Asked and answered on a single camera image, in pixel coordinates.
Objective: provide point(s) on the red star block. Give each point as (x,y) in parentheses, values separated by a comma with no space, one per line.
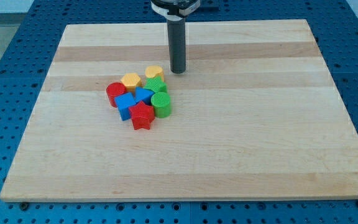
(142,115)

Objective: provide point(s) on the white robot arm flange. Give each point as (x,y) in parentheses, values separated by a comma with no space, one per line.
(175,10)

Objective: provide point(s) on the green star block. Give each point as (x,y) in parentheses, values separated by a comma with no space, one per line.
(156,85)

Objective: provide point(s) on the green cylinder block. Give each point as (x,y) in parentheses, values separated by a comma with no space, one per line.
(162,104)

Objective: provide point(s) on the blue triangular block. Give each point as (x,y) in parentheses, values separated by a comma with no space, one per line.
(142,94)

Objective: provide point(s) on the yellow heart block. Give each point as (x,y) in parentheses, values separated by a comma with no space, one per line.
(154,71)

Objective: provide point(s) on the blue cube block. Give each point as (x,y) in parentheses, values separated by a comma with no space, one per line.
(123,103)

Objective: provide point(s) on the yellow hexagon block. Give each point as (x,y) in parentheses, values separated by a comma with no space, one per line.
(131,81)

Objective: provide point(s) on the red cylinder block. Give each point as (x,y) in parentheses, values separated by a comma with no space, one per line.
(113,90)

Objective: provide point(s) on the light wooden board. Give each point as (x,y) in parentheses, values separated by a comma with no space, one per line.
(256,116)

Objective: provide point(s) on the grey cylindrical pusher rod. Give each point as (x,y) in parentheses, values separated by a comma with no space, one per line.
(177,45)

